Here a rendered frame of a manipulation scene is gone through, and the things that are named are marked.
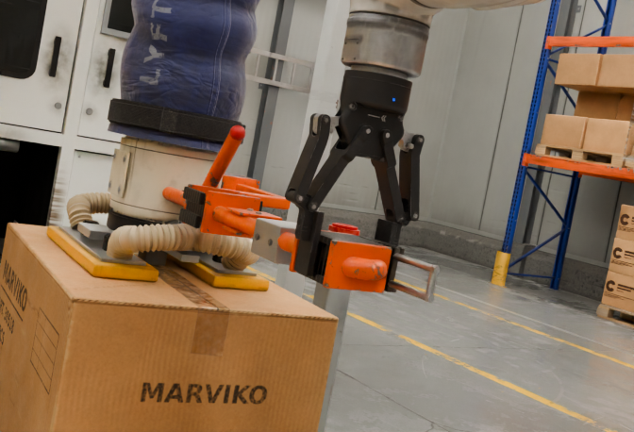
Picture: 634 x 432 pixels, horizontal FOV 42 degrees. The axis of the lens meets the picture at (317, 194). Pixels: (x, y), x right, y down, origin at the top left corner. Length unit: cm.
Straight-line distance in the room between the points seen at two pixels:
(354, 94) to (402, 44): 7
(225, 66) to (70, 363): 53
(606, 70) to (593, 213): 220
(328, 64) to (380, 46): 346
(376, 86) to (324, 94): 345
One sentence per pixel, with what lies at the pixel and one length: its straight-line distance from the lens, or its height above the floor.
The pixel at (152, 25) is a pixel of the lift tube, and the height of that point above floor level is 134.
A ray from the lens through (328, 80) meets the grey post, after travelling 435.
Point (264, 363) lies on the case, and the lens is 124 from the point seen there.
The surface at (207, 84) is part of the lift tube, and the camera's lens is 135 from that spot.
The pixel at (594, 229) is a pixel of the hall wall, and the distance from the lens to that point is 1121.
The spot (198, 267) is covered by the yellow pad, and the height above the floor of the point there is 97.
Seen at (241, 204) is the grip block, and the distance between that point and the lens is 119.
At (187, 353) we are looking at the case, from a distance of 119.
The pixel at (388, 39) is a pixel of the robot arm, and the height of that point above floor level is 132.
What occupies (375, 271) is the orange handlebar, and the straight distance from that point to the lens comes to 87.
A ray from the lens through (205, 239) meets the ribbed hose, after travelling 129.
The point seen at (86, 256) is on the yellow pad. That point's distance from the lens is 132.
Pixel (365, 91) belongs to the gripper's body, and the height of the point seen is 126.
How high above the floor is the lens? 119
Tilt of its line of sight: 3 degrees down
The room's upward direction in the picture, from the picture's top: 11 degrees clockwise
